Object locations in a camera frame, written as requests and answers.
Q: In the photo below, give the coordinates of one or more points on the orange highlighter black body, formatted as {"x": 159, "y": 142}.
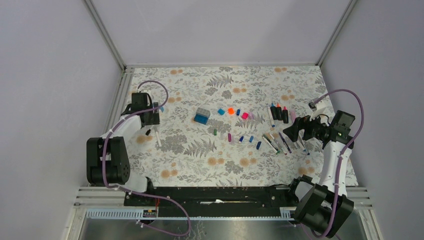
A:
{"x": 279, "y": 112}

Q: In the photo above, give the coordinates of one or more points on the pink highlighter cap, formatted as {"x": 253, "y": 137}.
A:
{"x": 245, "y": 115}

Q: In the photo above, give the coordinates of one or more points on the blue highlighter black body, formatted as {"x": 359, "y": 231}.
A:
{"x": 273, "y": 111}

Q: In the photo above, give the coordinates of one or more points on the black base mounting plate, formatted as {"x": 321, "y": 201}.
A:
{"x": 216, "y": 202}

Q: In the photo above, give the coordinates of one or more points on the light blue pen cap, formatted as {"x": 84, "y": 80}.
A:
{"x": 221, "y": 112}

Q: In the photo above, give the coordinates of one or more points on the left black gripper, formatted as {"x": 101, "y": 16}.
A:
{"x": 154, "y": 118}

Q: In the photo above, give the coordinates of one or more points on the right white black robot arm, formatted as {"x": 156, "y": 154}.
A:
{"x": 324, "y": 206}

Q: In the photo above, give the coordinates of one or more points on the pink highlighter black body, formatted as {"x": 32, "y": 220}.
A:
{"x": 285, "y": 115}

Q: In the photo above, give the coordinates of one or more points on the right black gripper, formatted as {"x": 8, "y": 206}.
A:
{"x": 303, "y": 123}

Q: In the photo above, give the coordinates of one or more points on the blue white whiteboard marker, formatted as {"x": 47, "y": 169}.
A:
{"x": 271, "y": 118}

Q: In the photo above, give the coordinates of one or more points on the light pink pen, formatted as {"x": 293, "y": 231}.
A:
{"x": 293, "y": 115}

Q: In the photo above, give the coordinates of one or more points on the blue grey toy brick block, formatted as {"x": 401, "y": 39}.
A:
{"x": 202, "y": 116}

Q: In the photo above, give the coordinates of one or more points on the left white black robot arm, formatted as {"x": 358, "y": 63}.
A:
{"x": 107, "y": 155}

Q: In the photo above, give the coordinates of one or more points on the thin white green pen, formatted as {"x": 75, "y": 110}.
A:
{"x": 268, "y": 144}

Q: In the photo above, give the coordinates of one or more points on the white black cap marker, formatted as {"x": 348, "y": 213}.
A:
{"x": 154, "y": 132}

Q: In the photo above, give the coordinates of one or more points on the white blue acrylic marker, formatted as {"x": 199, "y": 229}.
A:
{"x": 304, "y": 146}

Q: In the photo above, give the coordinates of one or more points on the floral patterned table mat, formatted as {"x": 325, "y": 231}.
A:
{"x": 192, "y": 156}

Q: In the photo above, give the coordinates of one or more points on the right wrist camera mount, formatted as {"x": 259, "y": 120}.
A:
{"x": 317, "y": 109}

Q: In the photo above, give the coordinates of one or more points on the teal green gel pen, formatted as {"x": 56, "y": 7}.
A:
{"x": 273, "y": 144}

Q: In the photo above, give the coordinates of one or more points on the purple gel pen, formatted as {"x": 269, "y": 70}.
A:
{"x": 285, "y": 142}

